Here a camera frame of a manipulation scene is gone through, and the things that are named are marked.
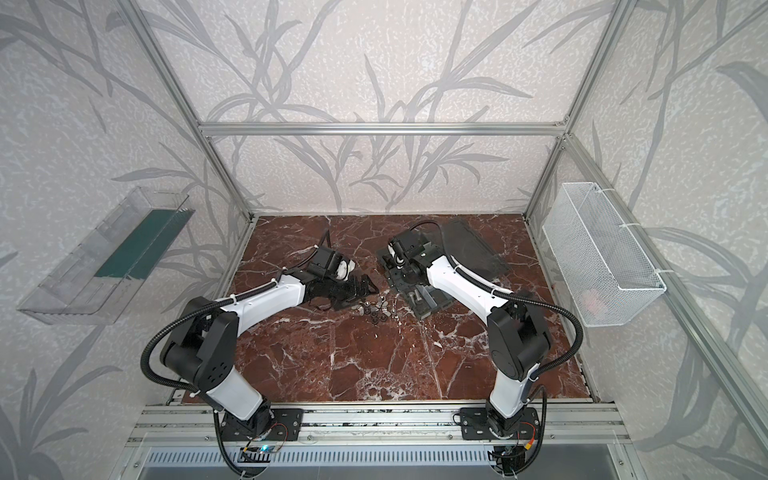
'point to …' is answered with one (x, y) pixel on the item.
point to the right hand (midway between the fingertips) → (404, 267)
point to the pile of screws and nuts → (378, 309)
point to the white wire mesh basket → (609, 279)
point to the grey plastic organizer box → (470, 243)
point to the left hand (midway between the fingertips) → (372, 287)
